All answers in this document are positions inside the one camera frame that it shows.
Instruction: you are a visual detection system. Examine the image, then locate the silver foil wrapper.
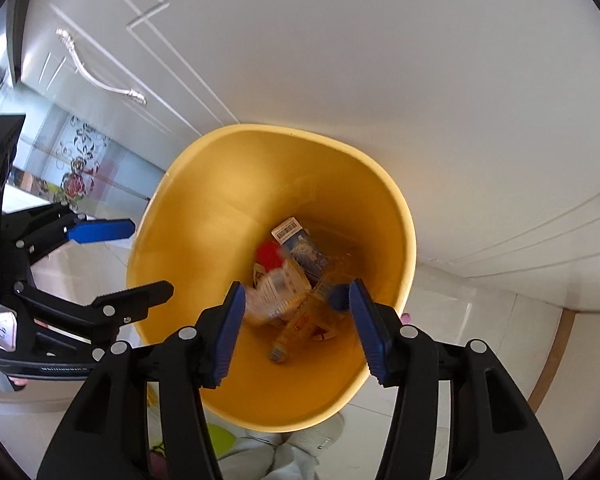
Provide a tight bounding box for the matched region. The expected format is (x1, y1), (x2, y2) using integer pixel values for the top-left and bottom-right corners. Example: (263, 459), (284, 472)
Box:
(245, 259), (312, 326)

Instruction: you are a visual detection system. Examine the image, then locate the red foil snack bag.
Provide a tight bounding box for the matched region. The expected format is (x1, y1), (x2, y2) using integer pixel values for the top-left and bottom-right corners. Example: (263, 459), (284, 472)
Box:
(256, 240), (285, 273)

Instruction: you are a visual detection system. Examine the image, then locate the blue white toothpaste box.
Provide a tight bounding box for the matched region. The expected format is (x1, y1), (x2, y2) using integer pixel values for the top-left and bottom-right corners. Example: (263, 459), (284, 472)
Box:
(271, 217), (328, 284)

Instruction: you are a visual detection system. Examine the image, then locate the orange transparent wrapper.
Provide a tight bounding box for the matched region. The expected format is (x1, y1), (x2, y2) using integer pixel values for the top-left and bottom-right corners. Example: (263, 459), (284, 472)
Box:
(270, 280), (341, 364)

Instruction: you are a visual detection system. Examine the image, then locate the blue bottle cap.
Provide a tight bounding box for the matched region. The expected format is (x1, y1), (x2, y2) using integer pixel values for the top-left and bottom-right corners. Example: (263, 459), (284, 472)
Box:
(328, 284), (350, 312)

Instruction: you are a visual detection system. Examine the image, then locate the yellow plastic trash bin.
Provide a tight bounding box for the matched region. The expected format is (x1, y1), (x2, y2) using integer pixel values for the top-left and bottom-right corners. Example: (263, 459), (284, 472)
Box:
(126, 125), (416, 432)

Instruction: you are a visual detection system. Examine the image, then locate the person's grey trouser leg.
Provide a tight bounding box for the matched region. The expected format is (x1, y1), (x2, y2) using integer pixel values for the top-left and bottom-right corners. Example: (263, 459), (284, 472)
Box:
(218, 434), (318, 480)

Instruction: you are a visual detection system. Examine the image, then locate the person's white shoe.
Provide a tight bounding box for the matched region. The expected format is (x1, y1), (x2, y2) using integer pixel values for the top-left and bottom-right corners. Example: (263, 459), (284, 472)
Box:
(286, 413), (346, 457)

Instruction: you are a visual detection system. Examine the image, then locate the white cabinet door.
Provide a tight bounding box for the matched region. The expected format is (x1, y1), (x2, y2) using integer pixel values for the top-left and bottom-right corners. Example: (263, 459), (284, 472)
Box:
(22, 0), (600, 311)

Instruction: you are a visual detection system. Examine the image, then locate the left silver cabinet handle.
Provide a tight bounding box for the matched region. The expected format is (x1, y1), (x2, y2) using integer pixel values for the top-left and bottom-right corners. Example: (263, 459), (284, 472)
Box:
(55, 28), (147, 106)

